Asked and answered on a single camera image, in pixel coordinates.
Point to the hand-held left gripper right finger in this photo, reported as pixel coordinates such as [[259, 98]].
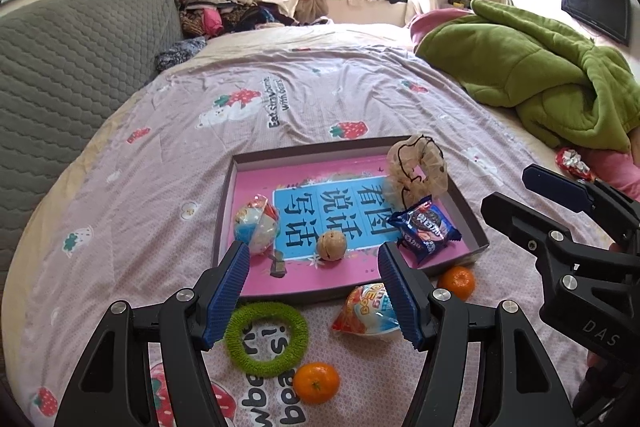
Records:
[[400, 297]]

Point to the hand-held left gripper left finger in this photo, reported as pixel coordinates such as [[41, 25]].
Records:
[[230, 292]]

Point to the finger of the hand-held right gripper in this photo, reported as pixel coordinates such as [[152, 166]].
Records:
[[550, 184], [510, 217]]

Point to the toy capsule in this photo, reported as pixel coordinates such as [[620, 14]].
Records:
[[257, 227], [365, 312]]

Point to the orange mandarin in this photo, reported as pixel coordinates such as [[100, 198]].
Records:
[[316, 383], [457, 283]]

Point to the grey box with pink inside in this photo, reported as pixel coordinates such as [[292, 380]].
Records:
[[340, 279]]

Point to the blue cookie packet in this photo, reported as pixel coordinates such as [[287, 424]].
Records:
[[425, 232]]

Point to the brown walnut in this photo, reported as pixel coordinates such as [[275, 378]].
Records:
[[331, 246]]

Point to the beige hair scrunchie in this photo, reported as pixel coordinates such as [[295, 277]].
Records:
[[400, 157]]

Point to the red white wrapped snack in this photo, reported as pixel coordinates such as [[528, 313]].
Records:
[[575, 162]]

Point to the pink cloth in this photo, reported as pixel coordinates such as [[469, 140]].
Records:
[[617, 169]]

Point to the green fleece blanket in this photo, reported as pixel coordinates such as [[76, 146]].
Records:
[[525, 67]]

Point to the black television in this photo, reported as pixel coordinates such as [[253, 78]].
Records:
[[595, 2]]

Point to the pink pillow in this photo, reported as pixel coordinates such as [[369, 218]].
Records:
[[435, 21]]

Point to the dark patterned cloth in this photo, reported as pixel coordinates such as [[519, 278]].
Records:
[[180, 54]]

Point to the cream bed sheet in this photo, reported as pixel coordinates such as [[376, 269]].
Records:
[[300, 38]]

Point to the grey quilted headboard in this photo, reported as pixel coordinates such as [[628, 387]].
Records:
[[75, 72]]

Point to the pile of mixed clothes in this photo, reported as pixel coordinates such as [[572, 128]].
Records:
[[215, 7]]

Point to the brown cloth bundle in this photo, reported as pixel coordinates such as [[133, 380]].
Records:
[[311, 9]]

